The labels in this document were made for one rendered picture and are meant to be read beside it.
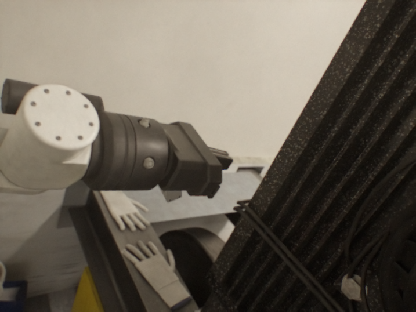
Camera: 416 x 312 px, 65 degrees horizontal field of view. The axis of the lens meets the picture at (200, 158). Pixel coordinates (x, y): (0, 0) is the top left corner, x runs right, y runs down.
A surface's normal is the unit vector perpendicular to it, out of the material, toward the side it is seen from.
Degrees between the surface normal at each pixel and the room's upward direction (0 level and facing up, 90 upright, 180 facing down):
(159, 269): 0
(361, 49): 90
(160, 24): 90
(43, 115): 30
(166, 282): 0
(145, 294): 0
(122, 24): 90
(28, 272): 90
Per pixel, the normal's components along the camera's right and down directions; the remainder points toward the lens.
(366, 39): -0.78, 0.00
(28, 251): 0.50, 0.58
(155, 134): 0.60, -0.47
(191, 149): 0.47, -0.75
